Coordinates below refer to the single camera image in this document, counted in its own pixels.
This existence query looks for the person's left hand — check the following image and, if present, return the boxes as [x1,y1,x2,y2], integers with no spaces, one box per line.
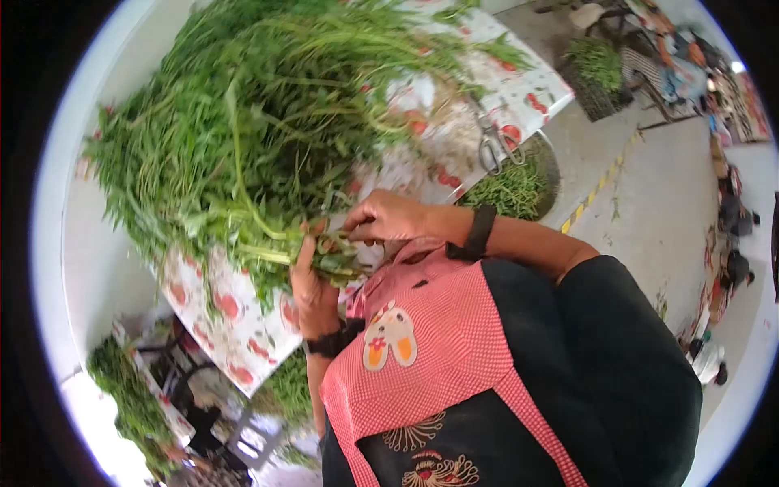
[290,220,343,340]

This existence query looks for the person's right hand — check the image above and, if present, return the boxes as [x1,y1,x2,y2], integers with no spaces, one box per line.
[342,188,458,246]

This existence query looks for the grey stool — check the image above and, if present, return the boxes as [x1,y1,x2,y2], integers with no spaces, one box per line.
[228,407,288,471]

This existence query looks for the round basket of greens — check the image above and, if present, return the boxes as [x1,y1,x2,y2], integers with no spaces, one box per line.
[456,130,562,222]

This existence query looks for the floral table cloth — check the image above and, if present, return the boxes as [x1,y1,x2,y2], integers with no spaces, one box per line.
[76,0,576,399]

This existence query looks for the market stall with goods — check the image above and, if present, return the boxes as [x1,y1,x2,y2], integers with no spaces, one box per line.
[621,0,774,147]

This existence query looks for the metal scissors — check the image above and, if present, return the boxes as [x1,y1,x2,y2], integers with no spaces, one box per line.
[476,108,528,177]

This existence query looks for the person's left fingers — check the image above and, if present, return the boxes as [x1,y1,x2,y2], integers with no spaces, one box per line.
[298,220,337,275]

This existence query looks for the black wrist band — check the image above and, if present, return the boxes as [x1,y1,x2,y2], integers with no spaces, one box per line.
[445,205,498,263]
[303,318,366,359]

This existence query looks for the person's right fingers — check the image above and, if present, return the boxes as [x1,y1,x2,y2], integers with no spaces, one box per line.
[342,201,384,246]

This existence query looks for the dark crate of greens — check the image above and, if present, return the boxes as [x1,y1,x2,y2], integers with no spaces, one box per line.
[559,37,637,123]

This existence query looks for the pile of leafy greens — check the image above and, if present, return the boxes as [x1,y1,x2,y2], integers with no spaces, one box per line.
[82,0,536,312]

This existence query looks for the person's body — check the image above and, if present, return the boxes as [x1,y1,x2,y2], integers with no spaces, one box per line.
[319,239,704,487]

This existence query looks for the bunch of green stems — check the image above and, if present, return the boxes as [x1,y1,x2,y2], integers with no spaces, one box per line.
[234,228,369,287]

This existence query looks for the table with greens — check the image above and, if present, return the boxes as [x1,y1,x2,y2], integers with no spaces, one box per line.
[85,317,204,483]

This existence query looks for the heap of greens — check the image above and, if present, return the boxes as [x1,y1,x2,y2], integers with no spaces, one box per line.
[251,347,315,428]

